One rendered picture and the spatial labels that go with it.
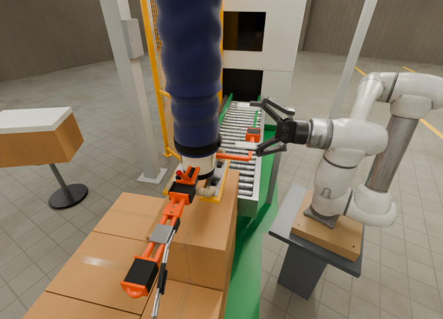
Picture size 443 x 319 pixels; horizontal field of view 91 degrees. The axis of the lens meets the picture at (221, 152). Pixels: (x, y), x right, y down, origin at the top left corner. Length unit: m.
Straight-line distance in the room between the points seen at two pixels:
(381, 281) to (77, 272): 2.28
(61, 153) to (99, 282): 1.31
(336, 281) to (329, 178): 1.62
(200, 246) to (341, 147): 0.76
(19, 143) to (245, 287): 2.29
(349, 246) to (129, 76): 2.19
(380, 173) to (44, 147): 2.54
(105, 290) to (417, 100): 1.79
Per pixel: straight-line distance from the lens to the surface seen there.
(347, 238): 1.47
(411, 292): 2.56
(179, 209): 0.87
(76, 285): 1.69
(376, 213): 1.36
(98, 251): 1.76
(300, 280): 1.95
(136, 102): 2.44
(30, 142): 2.55
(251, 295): 2.06
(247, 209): 1.87
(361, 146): 0.70
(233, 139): 2.66
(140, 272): 0.75
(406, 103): 1.21
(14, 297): 2.58
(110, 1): 2.31
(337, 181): 0.76
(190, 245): 1.14
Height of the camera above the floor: 1.89
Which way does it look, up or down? 35 degrees down
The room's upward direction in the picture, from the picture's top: 1 degrees clockwise
